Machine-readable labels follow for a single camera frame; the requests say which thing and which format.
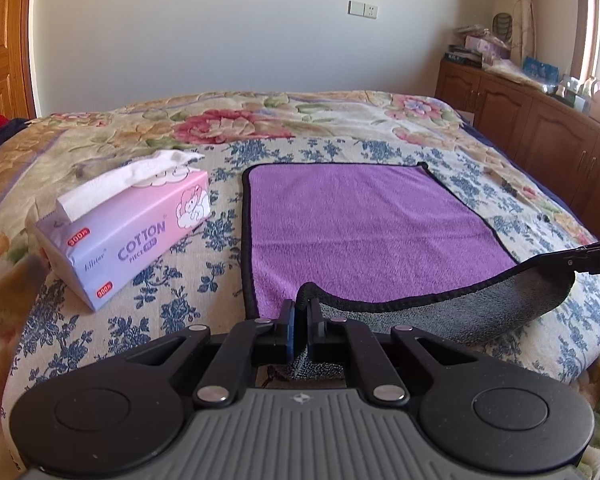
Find purple and grey towel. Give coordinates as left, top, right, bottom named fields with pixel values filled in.
left=240, top=160, right=579, bottom=380

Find blue floral white cloth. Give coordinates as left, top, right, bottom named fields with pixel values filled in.
left=2, top=134, right=592, bottom=412

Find brown wooden cabinet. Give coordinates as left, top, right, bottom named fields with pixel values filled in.
left=434, top=58, right=600, bottom=238

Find pink cotton tissue pack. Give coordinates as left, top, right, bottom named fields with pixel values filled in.
left=34, top=150, right=211, bottom=311

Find blue packet on cabinet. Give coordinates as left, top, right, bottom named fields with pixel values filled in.
left=522, top=56, right=560, bottom=86

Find white plastic bag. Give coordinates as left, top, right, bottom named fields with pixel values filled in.
left=482, top=58, right=543, bottom=88

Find pink box on cabinet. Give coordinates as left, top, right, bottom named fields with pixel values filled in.
left=465, top=35, right=510, bottom=60

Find black book on cabinet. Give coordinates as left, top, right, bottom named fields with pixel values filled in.
left=443, top=44, right=483, bottom=70

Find floral beige bed blanket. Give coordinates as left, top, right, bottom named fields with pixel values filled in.
left=0, top=91, right=594, bottom=479

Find patterned beige curtain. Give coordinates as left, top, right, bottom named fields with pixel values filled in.
left=510, top=0, right=536, bottom=65

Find white wall socket switch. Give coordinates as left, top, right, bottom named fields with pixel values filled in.
left=348, top=0, right=378, bottom=20

